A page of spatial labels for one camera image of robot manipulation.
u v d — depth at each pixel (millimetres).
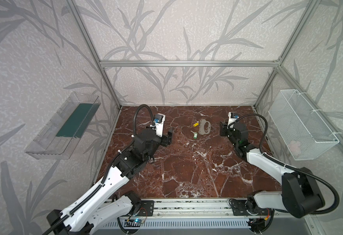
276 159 509
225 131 771
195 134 1025
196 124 1083
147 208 737
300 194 421
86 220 400
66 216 376
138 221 703
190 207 756
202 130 1052
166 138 587
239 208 733
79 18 740
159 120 550
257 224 735
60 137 641
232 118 739
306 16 737
